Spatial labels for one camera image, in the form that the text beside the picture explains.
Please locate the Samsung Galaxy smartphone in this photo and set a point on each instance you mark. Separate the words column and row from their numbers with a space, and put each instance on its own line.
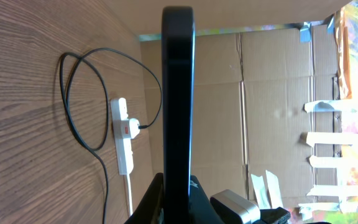
column 178, row 55

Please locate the white power strip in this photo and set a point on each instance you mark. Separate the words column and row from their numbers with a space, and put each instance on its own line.
column 123, row 146

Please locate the cardboard backdrop panel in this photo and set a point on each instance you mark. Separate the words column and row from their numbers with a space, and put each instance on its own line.
column 248, row 116

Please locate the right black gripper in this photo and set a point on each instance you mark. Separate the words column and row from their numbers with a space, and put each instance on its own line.
column 273, row 216

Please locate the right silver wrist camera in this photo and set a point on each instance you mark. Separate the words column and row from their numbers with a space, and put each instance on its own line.
column 234, row 209

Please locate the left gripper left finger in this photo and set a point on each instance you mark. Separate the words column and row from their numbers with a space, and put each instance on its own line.
column 149, row 208

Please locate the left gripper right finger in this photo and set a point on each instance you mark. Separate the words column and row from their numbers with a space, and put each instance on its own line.
column 200, row 209

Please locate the white charger plug adapter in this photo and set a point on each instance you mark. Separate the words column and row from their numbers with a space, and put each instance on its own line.
column 126, row 128

